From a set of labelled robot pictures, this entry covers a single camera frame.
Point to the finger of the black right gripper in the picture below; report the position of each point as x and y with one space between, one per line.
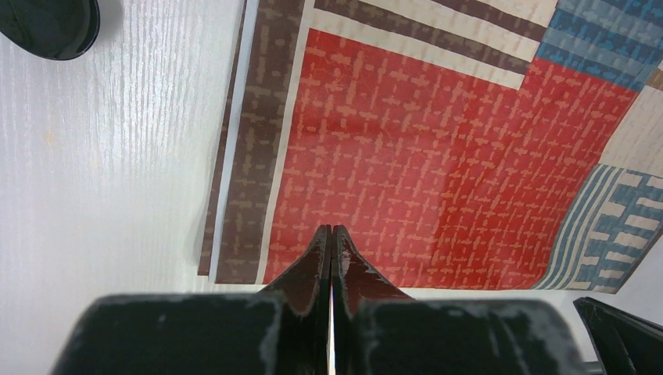
624 343

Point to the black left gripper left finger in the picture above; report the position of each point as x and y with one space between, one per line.
281 329

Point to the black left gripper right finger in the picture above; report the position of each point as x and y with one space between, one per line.
379 329

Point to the striped patchwork placemat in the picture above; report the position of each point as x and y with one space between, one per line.
464 144

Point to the black spoon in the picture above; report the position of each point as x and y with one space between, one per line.
53 30

